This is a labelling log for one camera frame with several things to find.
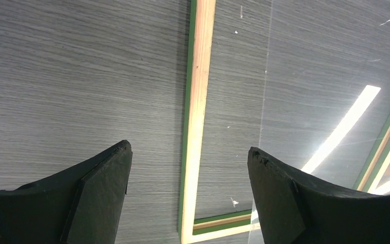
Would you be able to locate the wooden picture frame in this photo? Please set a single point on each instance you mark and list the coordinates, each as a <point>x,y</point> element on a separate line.
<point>226,65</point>

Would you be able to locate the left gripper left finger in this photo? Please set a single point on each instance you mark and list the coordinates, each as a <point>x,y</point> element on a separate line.
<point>81,204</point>

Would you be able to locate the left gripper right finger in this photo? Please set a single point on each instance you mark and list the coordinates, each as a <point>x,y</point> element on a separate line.
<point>296,207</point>

